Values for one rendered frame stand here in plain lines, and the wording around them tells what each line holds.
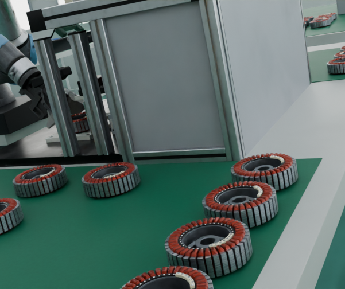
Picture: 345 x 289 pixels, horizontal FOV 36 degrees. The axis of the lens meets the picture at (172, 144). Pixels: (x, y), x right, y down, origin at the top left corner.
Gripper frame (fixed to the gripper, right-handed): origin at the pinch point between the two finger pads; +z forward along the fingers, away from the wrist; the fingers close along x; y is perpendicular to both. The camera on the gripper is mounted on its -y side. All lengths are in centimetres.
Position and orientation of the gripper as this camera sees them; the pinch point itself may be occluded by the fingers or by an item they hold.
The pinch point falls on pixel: (81, 120)
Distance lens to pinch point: 149.8
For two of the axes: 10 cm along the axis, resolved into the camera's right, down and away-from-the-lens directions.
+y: -5.4, 6.5, 5.4
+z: 7.3, 6.8, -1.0
